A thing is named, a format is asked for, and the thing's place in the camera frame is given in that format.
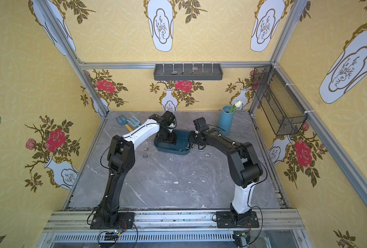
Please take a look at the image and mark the teal storage box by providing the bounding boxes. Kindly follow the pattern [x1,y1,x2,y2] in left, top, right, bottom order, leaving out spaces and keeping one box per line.
[154,129,192,156]

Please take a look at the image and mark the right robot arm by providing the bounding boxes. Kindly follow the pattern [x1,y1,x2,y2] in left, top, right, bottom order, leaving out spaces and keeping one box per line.
[189,117,263,226]

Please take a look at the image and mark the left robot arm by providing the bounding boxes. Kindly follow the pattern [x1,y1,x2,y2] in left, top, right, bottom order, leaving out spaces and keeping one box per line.
[90,111,177,229]

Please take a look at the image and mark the light blue toy fork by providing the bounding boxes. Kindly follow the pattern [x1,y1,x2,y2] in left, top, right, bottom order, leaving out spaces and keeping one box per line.
[127,115,141,129]

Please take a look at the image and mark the teal vase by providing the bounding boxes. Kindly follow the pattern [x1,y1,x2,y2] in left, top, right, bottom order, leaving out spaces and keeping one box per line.
[217,106,233,135]

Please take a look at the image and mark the white tulip flower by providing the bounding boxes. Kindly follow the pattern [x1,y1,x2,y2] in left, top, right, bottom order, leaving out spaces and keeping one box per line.
[229,100,242,113]

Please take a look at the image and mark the blue toy shovel yellow handle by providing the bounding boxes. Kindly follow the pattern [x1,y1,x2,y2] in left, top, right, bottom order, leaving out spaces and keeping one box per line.
[116,115,133,132]

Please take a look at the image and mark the grey wall shelf tray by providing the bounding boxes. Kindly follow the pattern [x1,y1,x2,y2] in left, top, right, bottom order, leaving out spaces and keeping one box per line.
[154,63,223,81]

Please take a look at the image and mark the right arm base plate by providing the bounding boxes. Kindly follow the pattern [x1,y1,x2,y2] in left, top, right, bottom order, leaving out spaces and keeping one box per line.
[213,210,260,228]

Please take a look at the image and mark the black wire mesh basket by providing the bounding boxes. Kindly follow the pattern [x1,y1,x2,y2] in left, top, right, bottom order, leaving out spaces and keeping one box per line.
[253,65,308,136]

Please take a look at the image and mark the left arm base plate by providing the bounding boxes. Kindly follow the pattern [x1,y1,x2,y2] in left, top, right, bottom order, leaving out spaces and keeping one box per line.
[90,212,135,230]

